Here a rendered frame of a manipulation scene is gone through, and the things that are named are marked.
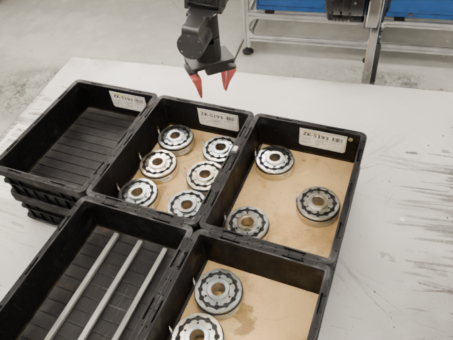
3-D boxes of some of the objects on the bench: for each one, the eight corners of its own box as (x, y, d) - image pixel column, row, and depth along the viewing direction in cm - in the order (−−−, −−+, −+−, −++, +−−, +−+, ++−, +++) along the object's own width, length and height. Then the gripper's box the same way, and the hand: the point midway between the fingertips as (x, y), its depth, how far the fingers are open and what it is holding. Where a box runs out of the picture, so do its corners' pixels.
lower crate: (98, 131, 153) (87, 105, 144) (173, 148, 143) (166, 121, 135) (25, 218, 128) (7, 193, 120) (110, 245, 119) (96, 220, 110)
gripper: (223, 21, 97) (228, 80, 108) (178, 34, 94) (187, 92, 105) (234, 35, 92) (238, 94, 103) (187, 47, 90) (197, 106, 101)
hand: (212, 90), depth 104 cm, fingers open, 6 cm apart
